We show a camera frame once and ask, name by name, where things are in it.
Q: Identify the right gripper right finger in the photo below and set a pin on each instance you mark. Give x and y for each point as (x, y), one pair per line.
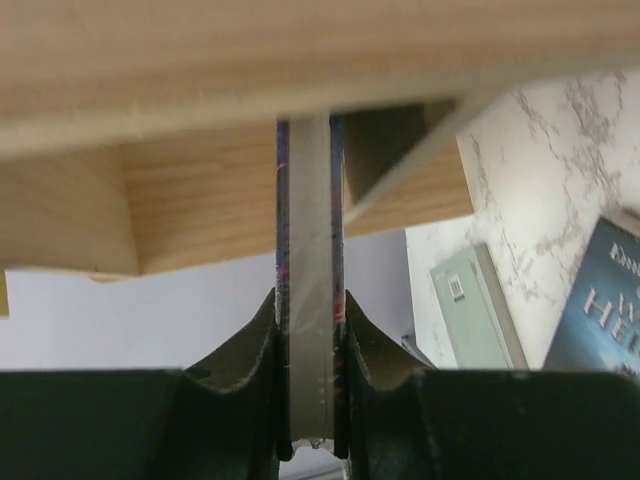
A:
(408, 420)

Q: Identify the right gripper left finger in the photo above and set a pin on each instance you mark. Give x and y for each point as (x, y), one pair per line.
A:
(221, 418)

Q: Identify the Robinson Crusoe purple book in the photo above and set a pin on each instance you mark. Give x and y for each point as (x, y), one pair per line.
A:
(310, 295)

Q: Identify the pale green book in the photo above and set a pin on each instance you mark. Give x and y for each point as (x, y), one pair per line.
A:
(475, 312)

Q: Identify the Wuthering Heights blue book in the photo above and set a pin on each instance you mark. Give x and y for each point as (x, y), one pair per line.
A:
(599, 325)

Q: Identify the wooden two-tier shelf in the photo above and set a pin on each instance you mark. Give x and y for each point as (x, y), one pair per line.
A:
(138, 137)

